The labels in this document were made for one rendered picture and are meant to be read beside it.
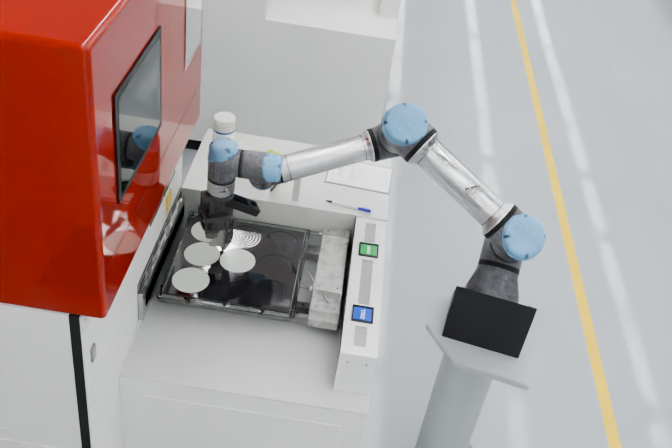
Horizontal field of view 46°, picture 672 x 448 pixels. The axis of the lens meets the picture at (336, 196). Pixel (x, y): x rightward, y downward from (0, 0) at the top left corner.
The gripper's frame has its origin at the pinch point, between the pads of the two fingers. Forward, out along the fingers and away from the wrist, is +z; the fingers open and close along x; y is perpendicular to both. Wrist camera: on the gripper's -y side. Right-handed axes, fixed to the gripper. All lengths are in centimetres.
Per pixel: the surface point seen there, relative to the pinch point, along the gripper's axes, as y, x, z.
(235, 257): -1.9, 3.8, 1.6
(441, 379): -55, 42, 30
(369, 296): -28.9, 34.4, -4.0
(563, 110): -287, -171, 91
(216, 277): 5.7, 10.2, 1.6
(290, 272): -14.7, 14.0, 1.7
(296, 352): -8.7, 35.8, 9.6
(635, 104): -346, -167, 92
